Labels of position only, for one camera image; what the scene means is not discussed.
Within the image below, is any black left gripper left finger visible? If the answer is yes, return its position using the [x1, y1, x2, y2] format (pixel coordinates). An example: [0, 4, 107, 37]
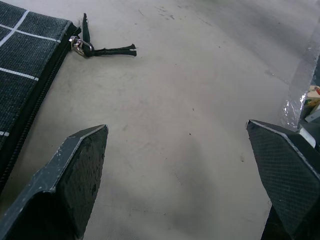
[0, 124, 109, 240]

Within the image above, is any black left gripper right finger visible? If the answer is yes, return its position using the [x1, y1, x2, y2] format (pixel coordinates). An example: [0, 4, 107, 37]
[245, 119, 320, 240]

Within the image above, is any dark grid-patterned zipper pouch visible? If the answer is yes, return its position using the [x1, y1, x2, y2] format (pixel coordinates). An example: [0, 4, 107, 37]
[0, 1, 82, 193]

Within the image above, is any colourful box clutter off table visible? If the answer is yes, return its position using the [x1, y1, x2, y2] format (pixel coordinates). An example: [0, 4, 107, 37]
[298, 84, 320, 148]

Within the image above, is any silver zipper pull with black cords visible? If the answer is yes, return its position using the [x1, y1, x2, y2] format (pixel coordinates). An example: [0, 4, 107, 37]
[68, 12, 137, 59]

